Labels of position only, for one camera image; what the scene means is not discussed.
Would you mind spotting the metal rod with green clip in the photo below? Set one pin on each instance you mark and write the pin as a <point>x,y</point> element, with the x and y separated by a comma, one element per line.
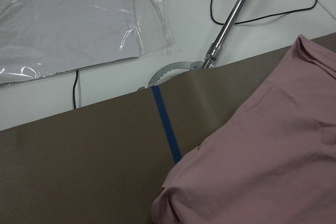
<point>210,56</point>

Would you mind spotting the pink Snoopy t-shirt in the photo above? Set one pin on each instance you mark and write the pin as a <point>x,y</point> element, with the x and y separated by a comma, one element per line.
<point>273,161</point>

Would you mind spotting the clear plastic bag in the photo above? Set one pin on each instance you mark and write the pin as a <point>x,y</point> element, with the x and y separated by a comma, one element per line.
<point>43,38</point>

